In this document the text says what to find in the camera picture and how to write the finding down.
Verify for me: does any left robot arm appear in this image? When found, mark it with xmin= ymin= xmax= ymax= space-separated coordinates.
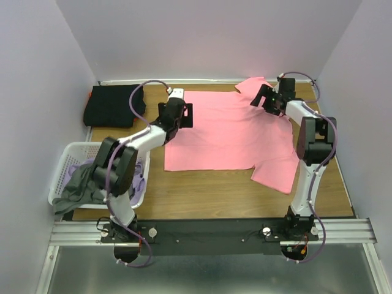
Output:
xmin=91 ymin=97 xmax=193 ymax=242

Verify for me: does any black folded t shirt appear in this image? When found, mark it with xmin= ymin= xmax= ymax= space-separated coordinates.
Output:
xmin=83 ymin=85 xmax=146 ymax=128

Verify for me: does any white wall base trim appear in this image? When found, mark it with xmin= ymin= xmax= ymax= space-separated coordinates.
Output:
xmin=97 ymin=78 xmax=315 ymax=86

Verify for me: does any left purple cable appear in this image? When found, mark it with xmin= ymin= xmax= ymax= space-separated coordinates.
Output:
xmin=105 ymin=80 xmax=172 ymax=267

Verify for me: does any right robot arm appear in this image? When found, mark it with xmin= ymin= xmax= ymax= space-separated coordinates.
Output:
xmin=249 ymin=75 xmax=337 ymax=240

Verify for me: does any pink t shirt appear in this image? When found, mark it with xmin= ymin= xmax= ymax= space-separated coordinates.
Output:
xmin=164 ymin=77 xmax=299 ymax=194

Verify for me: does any aluminium extrusion rail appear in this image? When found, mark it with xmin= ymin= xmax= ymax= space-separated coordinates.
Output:
xmin=49 ymin=218 xmax=377 ymax=246

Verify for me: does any lavender t shirt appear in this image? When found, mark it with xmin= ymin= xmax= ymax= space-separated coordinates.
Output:
xmin=63 ymin=156 xmax=150 ymax=208

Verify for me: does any white plastic laundry basket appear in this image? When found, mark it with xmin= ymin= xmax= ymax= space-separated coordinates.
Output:
xmin=48 ymin=142 xmax=150 ymax=209

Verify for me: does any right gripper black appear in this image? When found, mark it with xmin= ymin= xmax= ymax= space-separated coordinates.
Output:
xmin=249 ymin=84 xmax=281 ymax=117

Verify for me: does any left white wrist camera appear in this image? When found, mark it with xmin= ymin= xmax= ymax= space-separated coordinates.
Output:
xmin=166 ymin=87 xmax=184 ymax=100

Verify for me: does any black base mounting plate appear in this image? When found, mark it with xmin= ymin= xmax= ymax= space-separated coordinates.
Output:
xmin=100 ymin=217 xmax=321 ymax=259

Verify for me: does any grey t shirt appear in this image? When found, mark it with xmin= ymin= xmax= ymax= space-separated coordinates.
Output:
xmin=52 ymin=164 xmax=104 ymax=215

